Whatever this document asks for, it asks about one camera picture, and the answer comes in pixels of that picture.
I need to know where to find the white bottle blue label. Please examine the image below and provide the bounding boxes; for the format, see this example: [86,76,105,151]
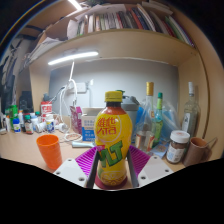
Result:
[12,117,22,134]

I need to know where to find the blue white tissue box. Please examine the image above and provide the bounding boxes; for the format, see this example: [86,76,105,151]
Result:
[80,107,104,143]

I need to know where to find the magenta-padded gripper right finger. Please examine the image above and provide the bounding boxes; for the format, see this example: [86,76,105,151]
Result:
[126,145,174,188]

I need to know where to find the orange plastic cup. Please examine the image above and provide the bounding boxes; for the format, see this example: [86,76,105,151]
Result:
[35,134,64,171]

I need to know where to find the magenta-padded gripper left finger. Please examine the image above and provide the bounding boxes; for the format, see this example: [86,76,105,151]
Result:
[53,146,100,189]

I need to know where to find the grey shaker bottle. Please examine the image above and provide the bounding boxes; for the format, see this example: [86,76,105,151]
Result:
[119,94,140,144]

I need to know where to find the green box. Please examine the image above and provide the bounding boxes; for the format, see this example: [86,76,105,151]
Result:
[8,104,19,119]

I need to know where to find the glass bottle green cap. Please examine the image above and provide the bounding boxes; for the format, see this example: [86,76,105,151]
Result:
[151,92,165,148]

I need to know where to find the glass bottle yellow cap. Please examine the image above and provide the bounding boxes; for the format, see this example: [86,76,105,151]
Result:
[134,81,156,153]

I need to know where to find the white cable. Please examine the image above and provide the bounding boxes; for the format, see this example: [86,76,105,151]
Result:
[58,78,83,143]

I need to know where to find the clear glass bottle white cap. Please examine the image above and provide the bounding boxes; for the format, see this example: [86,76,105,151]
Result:
[181,81,201,138]

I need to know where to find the hanging dark clothes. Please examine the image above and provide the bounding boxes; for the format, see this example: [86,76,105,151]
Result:
[0,39,28,108]

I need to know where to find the brown jar white lid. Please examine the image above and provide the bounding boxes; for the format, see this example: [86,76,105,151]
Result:
[166,129,191,164]

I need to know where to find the white ceiling light bar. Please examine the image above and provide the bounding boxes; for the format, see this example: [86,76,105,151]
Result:
[68,0,83,11]

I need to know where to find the small white pill bottle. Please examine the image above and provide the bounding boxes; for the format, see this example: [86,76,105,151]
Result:
[45,114,56,134]

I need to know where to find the white charger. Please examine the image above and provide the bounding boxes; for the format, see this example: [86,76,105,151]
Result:
[54,122,69,133]

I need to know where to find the white desk lamp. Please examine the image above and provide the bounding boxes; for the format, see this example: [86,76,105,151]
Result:
[47,50,100,84]

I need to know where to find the wooden shelf unit with books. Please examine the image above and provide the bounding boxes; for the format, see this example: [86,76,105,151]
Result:
[19,0,201,88]

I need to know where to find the red white canister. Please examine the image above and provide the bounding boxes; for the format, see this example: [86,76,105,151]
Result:
[40,100,53,123]

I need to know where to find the pink packet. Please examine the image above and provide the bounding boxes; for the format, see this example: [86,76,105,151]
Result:
[69,105,83,134]

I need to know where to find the yellow drink bottle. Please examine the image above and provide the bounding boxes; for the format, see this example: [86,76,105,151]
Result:
[93,90,134,188]

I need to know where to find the brown bottle green cap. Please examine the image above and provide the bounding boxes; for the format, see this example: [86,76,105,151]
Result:
[23,114,34,135]

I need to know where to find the white power strip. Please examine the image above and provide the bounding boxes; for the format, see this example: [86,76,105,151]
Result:
[66,81,88,94]

